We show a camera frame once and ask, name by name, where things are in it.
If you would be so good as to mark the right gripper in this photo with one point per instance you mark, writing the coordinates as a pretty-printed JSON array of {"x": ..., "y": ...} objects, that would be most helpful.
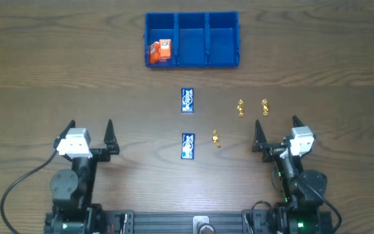
[{"x": 271, "y": 151}]

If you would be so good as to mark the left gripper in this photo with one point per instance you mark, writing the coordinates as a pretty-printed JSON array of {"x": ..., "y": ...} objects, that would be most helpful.
[{"x": 100, "y": 155}]

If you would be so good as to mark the gold candy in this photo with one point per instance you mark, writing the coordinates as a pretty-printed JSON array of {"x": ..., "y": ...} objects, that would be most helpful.
[
  {"x": 265, "y": 107},
  {"x": 216, "y": 138},
  {"x": 241, "y": 108}
]

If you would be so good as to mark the blue candy pack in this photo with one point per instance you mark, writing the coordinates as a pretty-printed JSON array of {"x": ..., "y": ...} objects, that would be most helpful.
[
  {"x": 187, "y": 100},
  {"x": 187, "y": 146}
]

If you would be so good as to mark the orange candy box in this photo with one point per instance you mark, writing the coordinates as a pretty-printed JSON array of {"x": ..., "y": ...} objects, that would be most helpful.
[
  {"x": 165, "y": 50},
  {"x": 154, "y": 53}
]

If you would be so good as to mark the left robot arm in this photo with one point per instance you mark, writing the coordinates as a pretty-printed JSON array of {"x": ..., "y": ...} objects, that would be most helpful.
[{"x": 75, "y": 182}]

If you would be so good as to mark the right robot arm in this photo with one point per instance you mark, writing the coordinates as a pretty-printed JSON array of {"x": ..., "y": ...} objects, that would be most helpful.
[{"x": 295, "y": 191}]

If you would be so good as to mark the blue tray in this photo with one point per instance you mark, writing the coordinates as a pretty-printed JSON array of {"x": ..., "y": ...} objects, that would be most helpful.
[{"x": 191, "y": 48}]

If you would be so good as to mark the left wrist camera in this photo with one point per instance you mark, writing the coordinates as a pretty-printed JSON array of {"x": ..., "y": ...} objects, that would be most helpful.
[{"x": 75, "y": 143}]

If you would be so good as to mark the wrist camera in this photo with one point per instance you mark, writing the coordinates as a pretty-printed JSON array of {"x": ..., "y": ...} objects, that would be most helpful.
[
  {"x": 75, "y": 143},
  {"x": 300, "y": 139}
]

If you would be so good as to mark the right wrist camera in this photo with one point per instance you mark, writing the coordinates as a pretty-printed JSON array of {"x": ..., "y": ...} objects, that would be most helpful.
[{"x": 300, "y": 139}]

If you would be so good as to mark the mounting rail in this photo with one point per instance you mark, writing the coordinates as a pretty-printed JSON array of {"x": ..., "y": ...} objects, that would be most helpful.
[{"x": 174, "y": 222}]

